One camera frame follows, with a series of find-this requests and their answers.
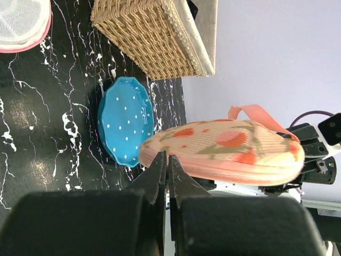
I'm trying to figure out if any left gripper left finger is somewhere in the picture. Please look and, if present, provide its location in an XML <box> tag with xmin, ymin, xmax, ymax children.
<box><xmin>124</xmin><ymin>152</ymin><xmax>167</xmax><ymax>255</ymax></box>

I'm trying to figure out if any floral mesh laundry bag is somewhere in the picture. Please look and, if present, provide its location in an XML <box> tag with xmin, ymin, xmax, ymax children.
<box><xmin>139</xmin><ymin>105</ymin><xmax>305</xmax><ymax>186</ymax></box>

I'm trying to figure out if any white round mesh bra bag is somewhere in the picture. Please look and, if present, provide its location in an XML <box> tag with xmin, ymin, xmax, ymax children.
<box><xmin>1</xmin><ymin>0</ymin><xmax>52</xmax><ymax>53</ymax></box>

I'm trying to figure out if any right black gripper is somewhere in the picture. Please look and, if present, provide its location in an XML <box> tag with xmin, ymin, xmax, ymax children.
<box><xmin>259</xmin><ymin>123</ymin><xmax>336</xmax><ymax>196</ymax></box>

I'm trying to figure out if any blue polka dot plate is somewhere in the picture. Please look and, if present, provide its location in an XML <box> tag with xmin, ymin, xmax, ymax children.
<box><xmin>98</xmin><ymin>77</ymin><xmax>154</xmax><ymax>168</ymax></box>

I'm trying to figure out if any wicker basket with liner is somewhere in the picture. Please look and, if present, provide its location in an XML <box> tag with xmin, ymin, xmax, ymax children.
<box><xmin>91</xmin><ymin>0</ymin><xmax>218</xmax><ymax>80</ymax></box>

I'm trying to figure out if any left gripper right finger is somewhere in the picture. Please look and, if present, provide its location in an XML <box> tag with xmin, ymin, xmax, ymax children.
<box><xmin>168</xmin><ymin>155</ymin><xmax>212</xmax><ymax>255</ymax></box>

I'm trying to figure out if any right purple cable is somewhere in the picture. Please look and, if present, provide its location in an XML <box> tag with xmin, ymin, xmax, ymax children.
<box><xmin>289</xmin><ymin>109</ymin><xmax>335</xmax><ymax>129</ymax></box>

